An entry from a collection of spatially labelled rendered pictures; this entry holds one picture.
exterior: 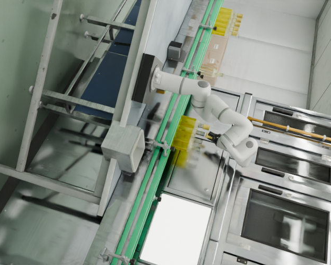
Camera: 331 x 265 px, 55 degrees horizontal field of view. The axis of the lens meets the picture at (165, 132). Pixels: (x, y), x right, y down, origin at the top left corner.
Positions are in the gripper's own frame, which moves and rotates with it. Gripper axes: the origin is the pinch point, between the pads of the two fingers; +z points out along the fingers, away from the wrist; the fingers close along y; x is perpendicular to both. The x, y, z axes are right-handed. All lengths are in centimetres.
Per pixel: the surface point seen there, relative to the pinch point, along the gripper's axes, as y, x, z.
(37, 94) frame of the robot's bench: 32, 50, 90
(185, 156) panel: -13.0, 15.0, 9.0
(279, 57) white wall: -303, -439, 30
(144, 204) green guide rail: 3, 62, 9
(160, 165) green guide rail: 3.6, 36.7, 14.8
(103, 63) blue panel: 14, -2, 87
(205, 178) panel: -13.2, 21.6, -9.7
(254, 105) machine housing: -14, -50, -12
